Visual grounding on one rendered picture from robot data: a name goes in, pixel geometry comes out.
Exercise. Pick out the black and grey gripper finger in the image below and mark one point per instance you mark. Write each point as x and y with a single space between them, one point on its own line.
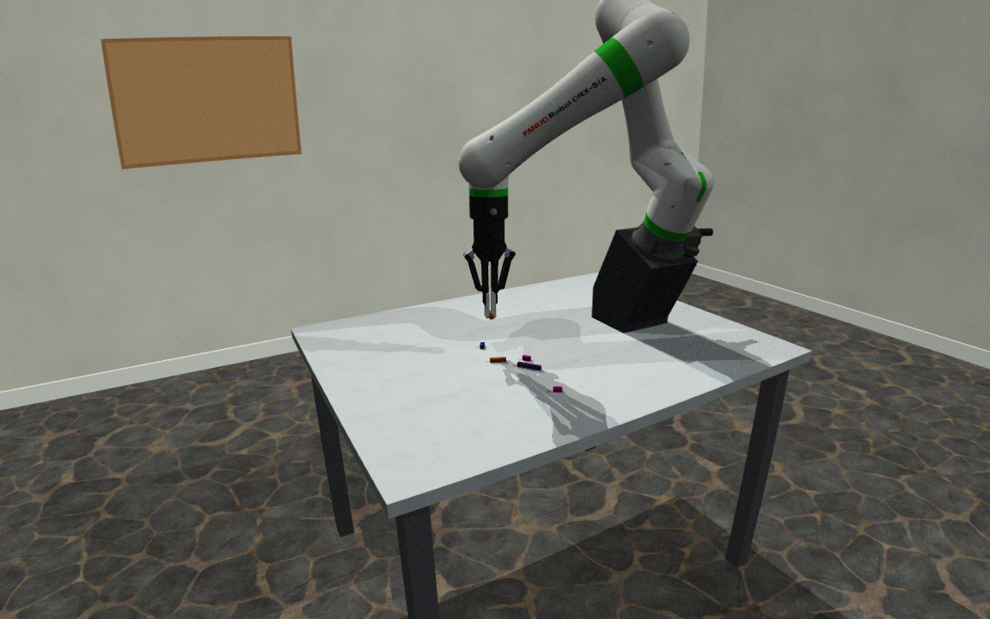
469 256
495 284

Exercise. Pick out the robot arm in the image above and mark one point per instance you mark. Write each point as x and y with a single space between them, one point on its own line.
652 42

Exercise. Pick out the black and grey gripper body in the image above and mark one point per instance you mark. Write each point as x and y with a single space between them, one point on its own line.
489 235

